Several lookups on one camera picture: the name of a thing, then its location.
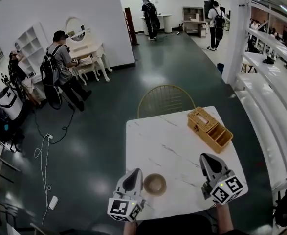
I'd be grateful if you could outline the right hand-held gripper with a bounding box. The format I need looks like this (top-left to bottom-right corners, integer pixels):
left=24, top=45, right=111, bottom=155
left=199, top=153, right=248, bottom=204

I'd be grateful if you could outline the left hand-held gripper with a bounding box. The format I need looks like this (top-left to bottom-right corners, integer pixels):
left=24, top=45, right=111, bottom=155
left=107, top=168, right=147, bottom=223

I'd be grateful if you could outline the person's left forearm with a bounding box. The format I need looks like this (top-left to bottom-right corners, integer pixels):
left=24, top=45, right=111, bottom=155
left=123, top=220, right=138, bottom=235

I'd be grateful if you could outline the person's right forearm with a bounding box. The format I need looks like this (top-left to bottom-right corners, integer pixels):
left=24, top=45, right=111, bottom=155
left=215, top=202, right=234, bottom=233

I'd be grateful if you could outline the woven wicker basket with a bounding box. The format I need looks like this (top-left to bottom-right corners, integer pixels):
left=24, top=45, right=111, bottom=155
left=187, top=106, right=234, bottom=154

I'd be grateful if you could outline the person's black top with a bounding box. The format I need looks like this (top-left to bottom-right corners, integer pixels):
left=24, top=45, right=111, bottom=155
left=134, top=213, right=250, bottom=235

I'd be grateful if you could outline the white power adapter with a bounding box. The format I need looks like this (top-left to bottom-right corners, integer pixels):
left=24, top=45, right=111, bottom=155
left=48, top=195, right=59, bottom=211

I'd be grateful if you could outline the white tiered counter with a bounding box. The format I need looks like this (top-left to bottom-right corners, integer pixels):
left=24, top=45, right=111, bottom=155
left=236, top=28, right=287, bottom=192

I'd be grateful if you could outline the white vanity stool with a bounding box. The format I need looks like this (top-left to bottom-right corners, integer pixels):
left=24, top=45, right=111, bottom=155
left=72, top=63, right=100, bottom=86

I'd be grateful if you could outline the white vanity desk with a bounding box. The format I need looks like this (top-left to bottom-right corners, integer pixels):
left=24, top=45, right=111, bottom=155
left=69, top=42, right=113, bottom=86

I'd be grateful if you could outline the white cooler box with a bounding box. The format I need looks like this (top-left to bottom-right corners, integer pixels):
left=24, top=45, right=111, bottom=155
left=0, top=86, right=24, bottom=121

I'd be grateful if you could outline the beige hutch desk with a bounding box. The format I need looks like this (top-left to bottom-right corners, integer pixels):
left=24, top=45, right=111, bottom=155
left=181, top=6, right=208, bottom=38

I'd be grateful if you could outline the brown wooden rack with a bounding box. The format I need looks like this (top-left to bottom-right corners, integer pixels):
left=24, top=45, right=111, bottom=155
left=123, top=7, right=139, bottom=46

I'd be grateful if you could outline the oval vanity mirror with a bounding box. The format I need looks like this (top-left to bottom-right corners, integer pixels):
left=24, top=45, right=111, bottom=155
left=65, top=17, right=87, bottom=42

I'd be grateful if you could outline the white open shelf unit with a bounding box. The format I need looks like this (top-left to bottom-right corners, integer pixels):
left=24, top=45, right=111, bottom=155
left=14, top=22, right=50, bottom=74

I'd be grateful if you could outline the white cable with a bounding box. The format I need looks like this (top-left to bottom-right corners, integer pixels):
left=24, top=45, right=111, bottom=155
left=34, top=137, right=52, bottom=228

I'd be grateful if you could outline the black cable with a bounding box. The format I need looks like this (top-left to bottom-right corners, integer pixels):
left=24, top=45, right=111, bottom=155
left=32, top=105, right=76, bottom=145

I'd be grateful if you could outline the gold wire chair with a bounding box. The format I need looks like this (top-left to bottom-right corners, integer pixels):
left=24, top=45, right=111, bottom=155
left=137, top=84, right=196, bottom=119

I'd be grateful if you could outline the white round pedestal table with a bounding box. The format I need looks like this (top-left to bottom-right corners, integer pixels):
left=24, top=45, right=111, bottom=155
left=140, top=14, right=173, bottom=34

